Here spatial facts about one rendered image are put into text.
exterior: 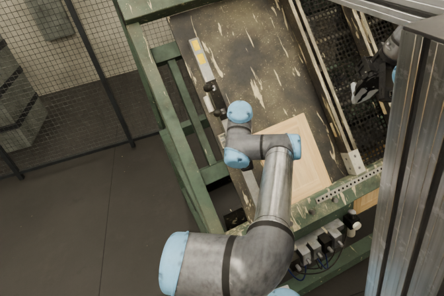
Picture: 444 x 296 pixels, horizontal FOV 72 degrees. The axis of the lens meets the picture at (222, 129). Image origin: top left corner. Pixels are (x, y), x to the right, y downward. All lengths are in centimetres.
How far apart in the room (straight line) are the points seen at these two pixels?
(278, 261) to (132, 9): 124
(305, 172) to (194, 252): 116
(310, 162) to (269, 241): 112
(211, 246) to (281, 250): 13
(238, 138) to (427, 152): 59
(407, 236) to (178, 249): 37
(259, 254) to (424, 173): 30
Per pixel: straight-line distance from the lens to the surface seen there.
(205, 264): 59
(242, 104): 92
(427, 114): 36
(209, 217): 150
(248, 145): 87
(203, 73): 152
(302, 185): 167
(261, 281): 58
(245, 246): 58
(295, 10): 174
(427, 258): 47
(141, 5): 154
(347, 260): 233
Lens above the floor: 215
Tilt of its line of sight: 34 degrees down
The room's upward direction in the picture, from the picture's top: 13 degrees counter-clockwise
